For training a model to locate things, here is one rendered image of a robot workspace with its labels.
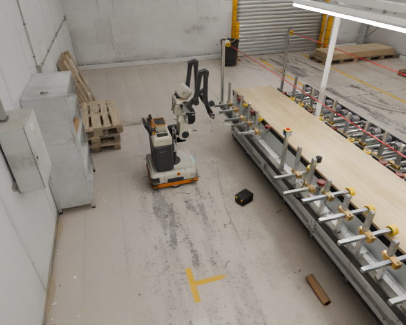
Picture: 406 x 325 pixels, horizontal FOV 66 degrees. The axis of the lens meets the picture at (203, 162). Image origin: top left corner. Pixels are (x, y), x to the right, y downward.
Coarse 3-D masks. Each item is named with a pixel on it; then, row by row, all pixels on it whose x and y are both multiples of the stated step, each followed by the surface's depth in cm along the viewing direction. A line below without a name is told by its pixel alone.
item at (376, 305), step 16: (240, 144) 532; (272, 144) 412; (288, 144) 372; (256, 160) 471; (288, 160) 378; (304, 160) 343; (272, 176) 436; (304, 176) 349; (320, 176) 319; (320, 192) 324; (336, 208) 302; (352, 208) 281; (304, 224) 371; (352, 224) 284; (320, 240) 338; (384, 240) 250; (336, 256) 319; (352, 272) 299; (400, 272) 239; (352, 288) 303; (368, 288) 282; (368, 304) 281; (384, 320) 264
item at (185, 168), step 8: (184, 152) 469; (152, 160) 452; (184, 160) 451; (192, 160) 452; (152, 168) 434; (176, 168) 433; (184, 168) 433; (192, 168) 434; (152, 176) 422; (160, 176) 423; (168, 176) 427; (176, 176) 430; (184, 176) 434; (192, 176) 438; (152, 184) 430; (160, 184) 431; (168, 184) 434; (176, 184) 438
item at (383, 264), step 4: (400, 256) 221; (404, 256) 220; (388, 260) 218; (400, 260) 218; (404, 260) 219; (372, 264) 215; (376, 264) 215; (380, 264) 215; (384, 264) 215; (388, 264) 216; (360, 268) 213; (364, 268) 212; (368, 268) 212; (372, 268) 213; (376, 268) 214; (364, 272) 212
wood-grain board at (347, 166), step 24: (264, 96) 490; (264, 120) 421; (288, 120) 418; (312, 120) 418; (312, 144) 364; (336, 144) 363; (336, 168) 322; (360, 168) 322; (384, 168) 322; (360, 192) 290; (384, 192) 290; (384, 216) 263
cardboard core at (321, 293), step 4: (308, 276) 311; (312, 276) 310; (308, 280) 310; (312, 280) 306; (316, 280) 307; (312, 284) 304; (316, 284) 302; (316, 288) 299; (320, 288) 298; (316, 292) 298; (320, 292) 295; (324, 292) 295; (320, 296) 293; (324, 296) 292; (324, 300) 289; (328, 300) 288; (324, 304) 290; (328, 304) 292
